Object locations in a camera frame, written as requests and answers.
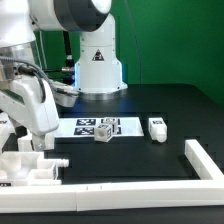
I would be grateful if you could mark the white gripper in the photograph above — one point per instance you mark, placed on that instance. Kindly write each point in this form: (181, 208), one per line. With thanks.
(23, 103)

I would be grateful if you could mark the black camera on stand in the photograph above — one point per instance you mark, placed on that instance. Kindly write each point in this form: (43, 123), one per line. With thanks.
(69, 77)

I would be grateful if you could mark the white L-shaped fence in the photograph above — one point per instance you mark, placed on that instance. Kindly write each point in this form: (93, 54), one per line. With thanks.
(207, 190)

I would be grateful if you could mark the white tagged cube nut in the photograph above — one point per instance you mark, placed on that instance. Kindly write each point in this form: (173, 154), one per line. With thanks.
(113, 122)
(103, 132)

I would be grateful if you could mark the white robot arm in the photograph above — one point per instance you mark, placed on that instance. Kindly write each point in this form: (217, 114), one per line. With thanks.
(91, 28)

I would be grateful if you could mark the white chair seat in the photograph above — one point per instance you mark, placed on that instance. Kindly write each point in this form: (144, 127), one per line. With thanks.
(29, 169)

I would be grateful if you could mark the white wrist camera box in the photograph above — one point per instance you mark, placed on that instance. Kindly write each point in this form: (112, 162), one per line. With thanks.
(64, 95)

